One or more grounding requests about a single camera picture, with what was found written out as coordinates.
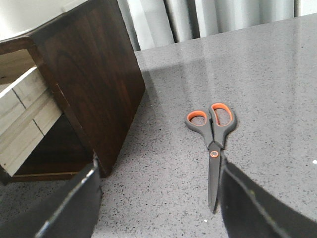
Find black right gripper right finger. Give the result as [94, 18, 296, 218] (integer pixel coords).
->
[219, 157, 317, 238]

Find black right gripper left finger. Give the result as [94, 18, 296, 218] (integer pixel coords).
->
[0, 155, 102, 238]

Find light wood drawer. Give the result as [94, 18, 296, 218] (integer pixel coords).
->
[0, 50, 62, 177]

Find dark wooden drawer cabinet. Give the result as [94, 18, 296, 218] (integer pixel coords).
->
[0, 0, 145, 183]

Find white tray on cabinet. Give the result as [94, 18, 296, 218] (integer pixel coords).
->
[0, 0, 86, 41]

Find white curtain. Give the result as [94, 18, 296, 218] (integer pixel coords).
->
[118, 0, 317, 51]

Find black orange handled scissors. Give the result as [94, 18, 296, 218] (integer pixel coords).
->
[185, 102, 236, 213]

